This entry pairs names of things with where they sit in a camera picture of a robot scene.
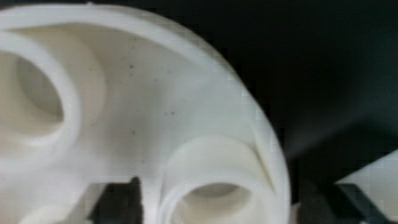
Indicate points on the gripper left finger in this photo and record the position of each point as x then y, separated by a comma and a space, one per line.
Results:
118, 208

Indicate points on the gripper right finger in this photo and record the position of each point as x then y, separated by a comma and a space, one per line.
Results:
337, 205

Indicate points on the white round stool seat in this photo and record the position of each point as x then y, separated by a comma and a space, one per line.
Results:
125, 107

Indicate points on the white U-shaped fence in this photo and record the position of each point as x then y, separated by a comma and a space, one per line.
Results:
376, 179

